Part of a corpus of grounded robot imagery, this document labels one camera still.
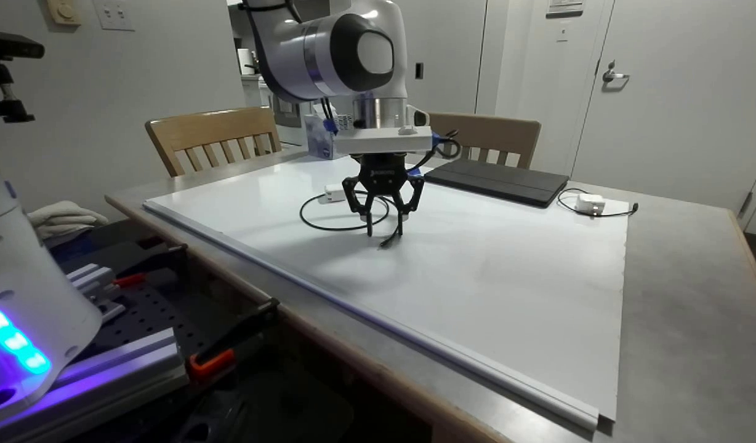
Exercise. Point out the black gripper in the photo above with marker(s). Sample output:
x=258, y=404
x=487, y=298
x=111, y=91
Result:
x=383, y=174

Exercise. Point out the white power adapter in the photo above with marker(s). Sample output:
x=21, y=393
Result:
x=334, y=196

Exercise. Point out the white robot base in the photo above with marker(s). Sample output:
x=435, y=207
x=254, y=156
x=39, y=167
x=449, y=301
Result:
x=45, y=324

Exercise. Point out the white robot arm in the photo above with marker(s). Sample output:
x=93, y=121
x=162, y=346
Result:
x=353, y=62

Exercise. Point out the right wooden chair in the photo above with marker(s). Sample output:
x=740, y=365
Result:
x=492, y=140

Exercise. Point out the wooden chair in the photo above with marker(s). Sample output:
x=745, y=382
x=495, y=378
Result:
x=492, y=140
x=218, y=134

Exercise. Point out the black laptop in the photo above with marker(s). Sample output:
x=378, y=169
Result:
x=498, y=182

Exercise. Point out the white board mat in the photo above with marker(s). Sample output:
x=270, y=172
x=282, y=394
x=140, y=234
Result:
x=526, y=298

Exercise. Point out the left wooden chair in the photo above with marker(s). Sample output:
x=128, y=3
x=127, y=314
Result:
x=218, y=134

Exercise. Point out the black orange clamp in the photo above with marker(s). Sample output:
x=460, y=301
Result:
x=223, y=354

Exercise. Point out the white cloth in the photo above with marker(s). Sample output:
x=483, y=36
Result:
x=66, y=220

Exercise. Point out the round beige thermostat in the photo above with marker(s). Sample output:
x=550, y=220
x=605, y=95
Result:
x=63, y=13

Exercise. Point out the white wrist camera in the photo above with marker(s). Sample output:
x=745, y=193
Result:
x=371, y=142

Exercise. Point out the silver door handle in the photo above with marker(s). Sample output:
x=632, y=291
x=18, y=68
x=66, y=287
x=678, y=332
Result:
x=615, y=81

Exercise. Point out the black breadboard mount plate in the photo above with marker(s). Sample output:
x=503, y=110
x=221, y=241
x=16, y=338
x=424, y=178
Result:
x=146, y=287

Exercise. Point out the black camera on stand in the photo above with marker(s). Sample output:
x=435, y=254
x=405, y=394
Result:
x=16, y=49

